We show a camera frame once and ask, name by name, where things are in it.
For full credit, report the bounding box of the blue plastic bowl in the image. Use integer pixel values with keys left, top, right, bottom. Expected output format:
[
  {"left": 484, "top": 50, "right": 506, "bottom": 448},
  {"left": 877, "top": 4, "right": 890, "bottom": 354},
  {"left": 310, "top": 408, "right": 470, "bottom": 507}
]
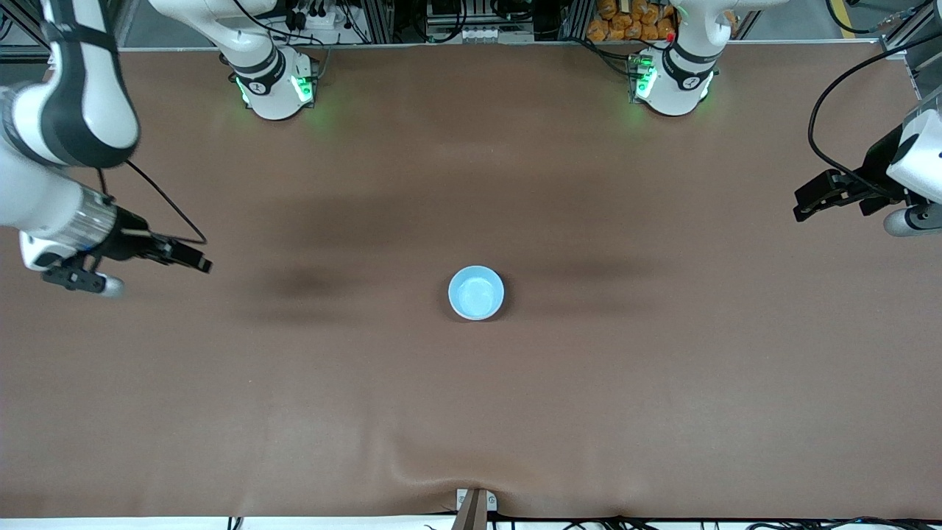
[{"left": 448, "top": 266, "right": 506, "bottom": 322}]

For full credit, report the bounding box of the pile of orange packets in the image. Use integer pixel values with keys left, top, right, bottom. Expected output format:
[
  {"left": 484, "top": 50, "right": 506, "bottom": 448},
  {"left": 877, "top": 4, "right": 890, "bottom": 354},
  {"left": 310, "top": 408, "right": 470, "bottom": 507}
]
[{"left": 587, "top": 0, "right": 676, "bottom": 43}]

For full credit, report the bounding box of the white power strip with plugs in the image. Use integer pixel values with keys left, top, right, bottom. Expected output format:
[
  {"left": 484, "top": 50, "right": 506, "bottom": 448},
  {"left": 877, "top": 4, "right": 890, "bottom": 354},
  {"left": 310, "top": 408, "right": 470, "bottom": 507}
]
[{"left": 283, "top": 0, "right": 348, "bottom": 32}]

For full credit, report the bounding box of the brown table mat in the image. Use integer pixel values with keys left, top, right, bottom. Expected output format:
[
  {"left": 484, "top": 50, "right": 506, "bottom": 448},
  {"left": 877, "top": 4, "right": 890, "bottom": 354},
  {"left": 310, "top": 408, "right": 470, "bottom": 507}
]
[{"left": 0, "top": 43, "right": 942, "bottom": 520}]

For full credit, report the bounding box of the white socket strip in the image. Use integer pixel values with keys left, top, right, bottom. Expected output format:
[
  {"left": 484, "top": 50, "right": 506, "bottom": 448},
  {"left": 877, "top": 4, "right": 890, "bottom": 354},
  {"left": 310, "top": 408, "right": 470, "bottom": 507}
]
[{"left": 455, "top": 24, "right": 510, "bottom": 43}]

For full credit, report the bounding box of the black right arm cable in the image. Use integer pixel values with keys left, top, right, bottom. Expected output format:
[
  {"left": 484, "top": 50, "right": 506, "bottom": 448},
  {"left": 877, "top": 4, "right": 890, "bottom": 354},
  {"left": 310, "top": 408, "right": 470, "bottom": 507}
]
[{"left": 96, "top": 158, "right": 209, "bottom": 246}]

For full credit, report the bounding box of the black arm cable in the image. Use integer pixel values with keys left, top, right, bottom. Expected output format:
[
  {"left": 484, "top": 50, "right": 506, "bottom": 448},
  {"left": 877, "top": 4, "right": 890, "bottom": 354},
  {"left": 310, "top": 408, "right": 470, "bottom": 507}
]
[
  {"left": 807, "top": 33, "right": 942, "bottom": 198},
  {"left": 96, "top": 158, "right": 209, "bottom": 246}
]

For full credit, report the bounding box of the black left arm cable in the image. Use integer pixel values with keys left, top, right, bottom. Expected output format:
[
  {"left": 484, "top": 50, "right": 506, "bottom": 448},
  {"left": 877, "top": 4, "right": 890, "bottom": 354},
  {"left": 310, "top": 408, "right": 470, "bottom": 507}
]
[{"left": 807, "top": 33, "right": 942, "bottom": 198}]

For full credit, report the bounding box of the aluminium frame profile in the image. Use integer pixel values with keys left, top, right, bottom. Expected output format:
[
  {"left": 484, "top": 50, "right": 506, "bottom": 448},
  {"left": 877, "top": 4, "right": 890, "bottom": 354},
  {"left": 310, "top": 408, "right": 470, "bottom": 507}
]
[
  {"left": 359, "top": 0, "right": 396, "bottom": 43},
  {"left": 559, "top": 0, "right": 591, "bottom": 41}
]

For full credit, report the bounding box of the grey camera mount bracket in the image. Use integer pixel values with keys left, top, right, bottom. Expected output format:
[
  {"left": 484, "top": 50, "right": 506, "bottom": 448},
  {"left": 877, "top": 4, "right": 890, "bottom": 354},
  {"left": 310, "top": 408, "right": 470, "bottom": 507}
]
[{"left": 450, "top": 487, "right": 498, "bottom": 530}]

